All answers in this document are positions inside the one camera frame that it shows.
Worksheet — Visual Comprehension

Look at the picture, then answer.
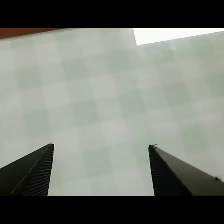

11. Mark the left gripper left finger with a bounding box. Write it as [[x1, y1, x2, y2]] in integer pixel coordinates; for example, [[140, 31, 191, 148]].
[[0, 142, 55, 197]]

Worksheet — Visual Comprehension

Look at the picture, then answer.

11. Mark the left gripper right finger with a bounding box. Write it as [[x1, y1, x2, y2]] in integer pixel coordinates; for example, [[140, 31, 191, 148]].
[[147, 143, 224, 197]]

